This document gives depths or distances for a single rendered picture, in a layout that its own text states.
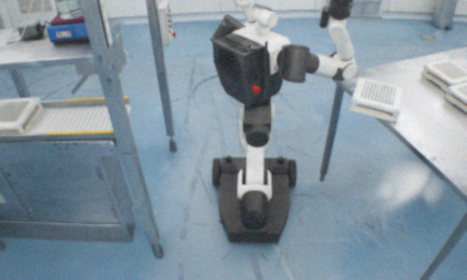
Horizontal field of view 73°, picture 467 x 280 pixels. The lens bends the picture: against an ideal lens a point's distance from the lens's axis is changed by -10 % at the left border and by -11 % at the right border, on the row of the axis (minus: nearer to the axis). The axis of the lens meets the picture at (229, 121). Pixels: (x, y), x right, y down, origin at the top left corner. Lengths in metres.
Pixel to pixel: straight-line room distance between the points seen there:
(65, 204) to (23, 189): 0.25
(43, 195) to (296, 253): 1.52
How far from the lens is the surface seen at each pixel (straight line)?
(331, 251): 2.28
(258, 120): 1.64
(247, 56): 1.42
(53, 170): 1.96
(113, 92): 1.38
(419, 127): 1.86
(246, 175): 2.14
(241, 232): 2.09
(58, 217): 2.28
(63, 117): 1.85
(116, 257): 2.31
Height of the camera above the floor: 1.89
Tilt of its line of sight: 38 degrees down
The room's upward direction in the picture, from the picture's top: 2 degrees counter-clockwise
